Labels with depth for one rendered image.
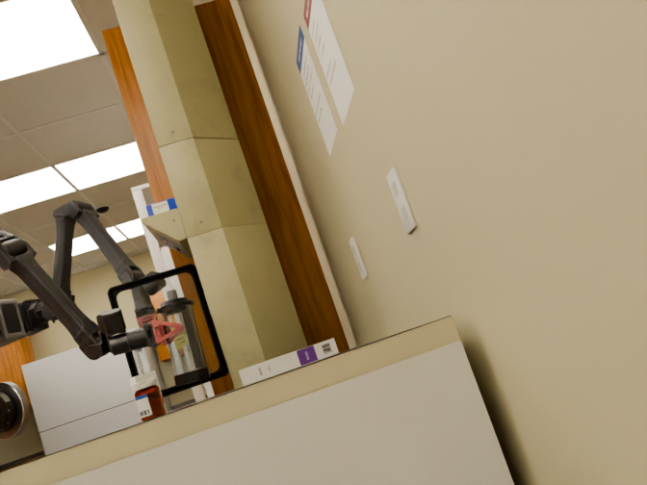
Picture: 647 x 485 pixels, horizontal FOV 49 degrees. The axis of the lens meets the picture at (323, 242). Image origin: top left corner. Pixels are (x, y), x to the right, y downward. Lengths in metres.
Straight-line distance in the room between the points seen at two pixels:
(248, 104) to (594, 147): 2.11
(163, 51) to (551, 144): 1.78
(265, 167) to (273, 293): 0.57
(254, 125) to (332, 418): 1.72
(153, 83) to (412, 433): 1.55
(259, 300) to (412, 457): 1.16
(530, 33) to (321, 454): 0.66
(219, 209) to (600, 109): 1.67
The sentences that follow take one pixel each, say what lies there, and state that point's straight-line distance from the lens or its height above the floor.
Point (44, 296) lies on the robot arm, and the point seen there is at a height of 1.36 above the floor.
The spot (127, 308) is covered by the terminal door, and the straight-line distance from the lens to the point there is 2.44.
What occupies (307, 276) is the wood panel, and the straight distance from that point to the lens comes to 2.50.
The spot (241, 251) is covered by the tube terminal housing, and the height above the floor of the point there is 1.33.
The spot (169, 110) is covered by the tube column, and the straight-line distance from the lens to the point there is 2.28.
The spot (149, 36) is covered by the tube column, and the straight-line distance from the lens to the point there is 2.39.
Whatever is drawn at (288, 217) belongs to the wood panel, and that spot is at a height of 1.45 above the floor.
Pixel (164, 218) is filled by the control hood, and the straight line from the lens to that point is 2.18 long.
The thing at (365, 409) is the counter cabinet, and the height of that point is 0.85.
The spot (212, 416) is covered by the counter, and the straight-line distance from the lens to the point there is 1.07.
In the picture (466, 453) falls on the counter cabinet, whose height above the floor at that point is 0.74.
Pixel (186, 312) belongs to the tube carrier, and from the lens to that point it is 2.04.
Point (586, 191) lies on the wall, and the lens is 0.68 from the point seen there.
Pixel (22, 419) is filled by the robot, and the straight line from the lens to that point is 2.74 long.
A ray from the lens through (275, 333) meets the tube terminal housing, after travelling 2.16.
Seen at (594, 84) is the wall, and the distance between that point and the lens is 0.62.
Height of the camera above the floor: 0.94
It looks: 9 degrees up
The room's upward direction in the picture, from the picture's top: 19 degrees counter-clockwise
